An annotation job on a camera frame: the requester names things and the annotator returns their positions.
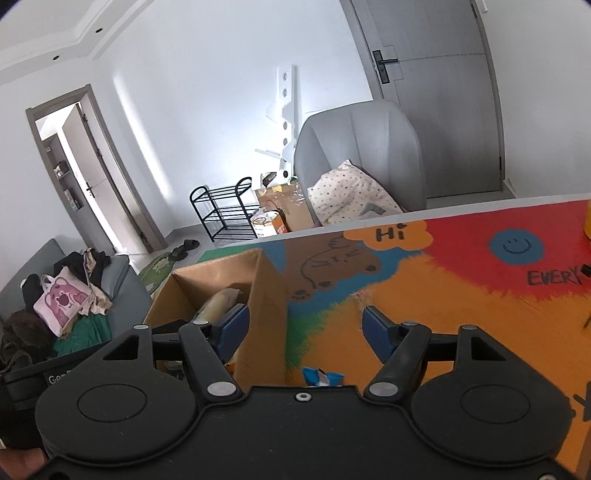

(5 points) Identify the beige orange snack bar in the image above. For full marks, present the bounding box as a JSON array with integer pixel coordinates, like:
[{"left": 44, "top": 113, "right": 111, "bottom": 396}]
[{"left": 193, "top": 288, "right": 242, "bottom": 323}]

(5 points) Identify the grey armchair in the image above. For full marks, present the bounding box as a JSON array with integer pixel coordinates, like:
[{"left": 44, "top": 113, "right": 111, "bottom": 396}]
[{"left": 294, "top": 100, "right": 427, "bottom": 211}]

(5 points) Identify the black slippers pair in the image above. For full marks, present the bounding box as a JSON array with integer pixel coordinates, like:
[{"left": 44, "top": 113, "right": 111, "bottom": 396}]
[{"left": 168, "top": 239, "right": 200, "bottom": 262}]

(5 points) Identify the brown cardboard box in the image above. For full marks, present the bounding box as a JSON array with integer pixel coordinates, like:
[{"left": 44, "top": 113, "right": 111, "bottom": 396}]
[{"left": 145, "top": 249, "right": 287, "bottom": 390}]

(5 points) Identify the white dotted pillow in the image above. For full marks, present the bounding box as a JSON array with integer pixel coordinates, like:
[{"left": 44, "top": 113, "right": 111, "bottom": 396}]
[{"left": 308, "top": 160, "right": 403, "bottom": 225}]

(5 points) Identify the white perforated board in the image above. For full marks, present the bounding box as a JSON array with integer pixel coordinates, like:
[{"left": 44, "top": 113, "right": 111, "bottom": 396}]
[{"left": 266, "top": 65, "right": 297, "bottom": 179}]

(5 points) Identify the brown carton on floor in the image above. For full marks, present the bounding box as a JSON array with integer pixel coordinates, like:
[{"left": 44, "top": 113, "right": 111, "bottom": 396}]
[{"left": 256, "top": 180, "right": 318, "bottom": 232}]

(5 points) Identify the grey green sofa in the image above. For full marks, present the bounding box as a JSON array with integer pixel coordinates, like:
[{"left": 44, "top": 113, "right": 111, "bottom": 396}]
[{"left": 1, "top": 239, "right": 151, "bottom": 374}]

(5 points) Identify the pink bear tote bag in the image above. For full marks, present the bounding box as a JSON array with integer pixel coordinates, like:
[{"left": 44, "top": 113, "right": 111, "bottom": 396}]
[{"left": 33, "top": 266, "right": 92, "bottom": 337}]

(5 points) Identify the grey door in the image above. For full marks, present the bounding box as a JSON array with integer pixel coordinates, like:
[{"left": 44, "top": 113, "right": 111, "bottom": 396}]
[{"left": 352, "top": 0, "right": 503, "bottom": 198}]

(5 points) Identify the black door handle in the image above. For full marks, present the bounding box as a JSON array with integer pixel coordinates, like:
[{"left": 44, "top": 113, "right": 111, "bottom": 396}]
[{"left": 372, "top": 50, "right": 399, "bottom": 84}]

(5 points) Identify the green floor mat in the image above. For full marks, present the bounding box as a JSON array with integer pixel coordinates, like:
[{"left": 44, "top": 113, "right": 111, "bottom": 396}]
[{"left": 138, "top": 252, "right": 175, "bottom": 295}]

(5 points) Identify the blue white snack packet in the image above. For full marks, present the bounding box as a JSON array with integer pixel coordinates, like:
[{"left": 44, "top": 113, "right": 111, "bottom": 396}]
[{"left": 303, "top": 367, "right": 345, "bottom": 387}]

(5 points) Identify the black shoe rack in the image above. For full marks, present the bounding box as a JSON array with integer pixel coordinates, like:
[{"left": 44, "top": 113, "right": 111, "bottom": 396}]
[{"left": 188, "top": 177, "right": 259, "bottom": 243}]

